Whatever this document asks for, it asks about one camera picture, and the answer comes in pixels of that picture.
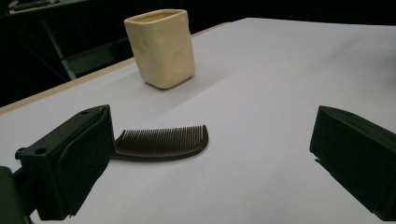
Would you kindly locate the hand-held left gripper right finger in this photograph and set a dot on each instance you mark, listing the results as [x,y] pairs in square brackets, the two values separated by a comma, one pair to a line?
[355,149]

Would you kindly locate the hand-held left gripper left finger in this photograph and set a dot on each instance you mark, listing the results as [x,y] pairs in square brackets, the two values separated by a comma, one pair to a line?
[71,161]

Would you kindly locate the dark brown comb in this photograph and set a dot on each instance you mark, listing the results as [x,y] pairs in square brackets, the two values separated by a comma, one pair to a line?
[162,151]

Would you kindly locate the cream square cup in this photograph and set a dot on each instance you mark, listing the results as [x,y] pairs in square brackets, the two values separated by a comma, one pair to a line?
[165,49]

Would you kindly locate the wooden table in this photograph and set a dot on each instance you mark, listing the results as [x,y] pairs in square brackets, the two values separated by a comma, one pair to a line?
[62,87]

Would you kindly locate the wooden desk with white legs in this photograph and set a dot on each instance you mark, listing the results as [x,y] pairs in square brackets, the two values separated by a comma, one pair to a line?
[67,67]

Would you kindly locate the white table mat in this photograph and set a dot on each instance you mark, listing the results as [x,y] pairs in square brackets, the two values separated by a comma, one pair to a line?
[264,93]

